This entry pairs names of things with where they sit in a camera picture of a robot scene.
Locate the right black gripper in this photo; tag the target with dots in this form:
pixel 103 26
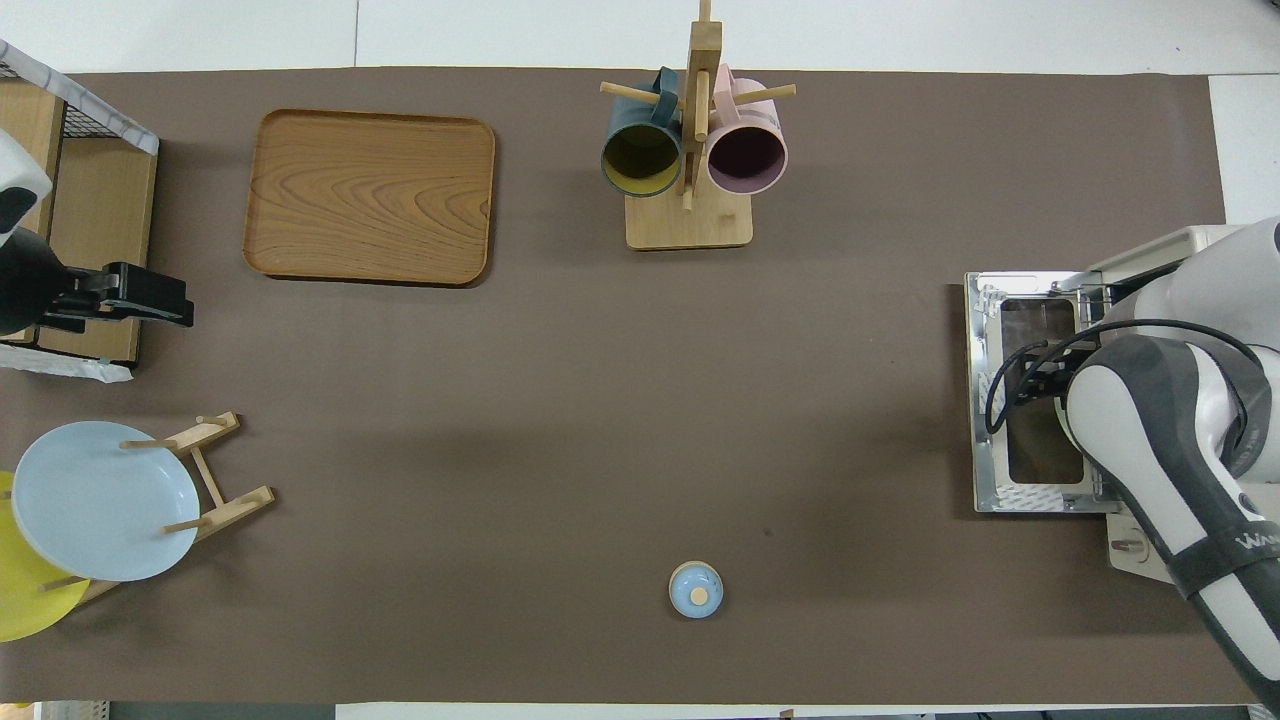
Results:
pixel 1045 375

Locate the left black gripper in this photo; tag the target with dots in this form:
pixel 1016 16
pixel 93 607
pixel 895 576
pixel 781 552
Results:
pixel 140 295

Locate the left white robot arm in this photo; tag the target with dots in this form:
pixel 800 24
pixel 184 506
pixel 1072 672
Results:
pixel 20 280

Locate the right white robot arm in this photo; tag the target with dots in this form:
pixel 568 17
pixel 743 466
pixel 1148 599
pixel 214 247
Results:
pixel 1130 420

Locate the silver oven knob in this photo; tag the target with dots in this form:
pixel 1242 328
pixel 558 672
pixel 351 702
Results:
pixel 1130 546

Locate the beige toaster oven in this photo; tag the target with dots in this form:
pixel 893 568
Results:
pixel 1190 240

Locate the light blue plate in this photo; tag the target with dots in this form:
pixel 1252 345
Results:
pixel 100 500

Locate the wooden plate rack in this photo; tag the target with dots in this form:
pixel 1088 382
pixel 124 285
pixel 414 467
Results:
pixel 225 510

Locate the rectangular wooden tray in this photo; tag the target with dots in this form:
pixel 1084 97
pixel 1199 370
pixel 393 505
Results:
pixel 370 195

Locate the yellow plate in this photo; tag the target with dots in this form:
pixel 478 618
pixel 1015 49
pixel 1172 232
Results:
pixel 20 600

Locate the pink mug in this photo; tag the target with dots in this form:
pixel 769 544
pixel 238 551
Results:
pixel 745 160

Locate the wooden mug tree stand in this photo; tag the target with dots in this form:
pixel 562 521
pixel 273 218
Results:
pixel 690 225

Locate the small blue lidded jar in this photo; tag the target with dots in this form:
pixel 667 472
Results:
pixel 695 590

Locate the large brown table mat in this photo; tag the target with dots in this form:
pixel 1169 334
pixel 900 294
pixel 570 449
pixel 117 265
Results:
pixel 600 400

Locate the dark teal mug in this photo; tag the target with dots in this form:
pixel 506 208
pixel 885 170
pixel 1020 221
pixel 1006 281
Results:
pixel 640 160

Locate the wooden shelf with white frame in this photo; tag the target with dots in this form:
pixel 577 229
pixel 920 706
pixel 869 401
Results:
pixel 100 220

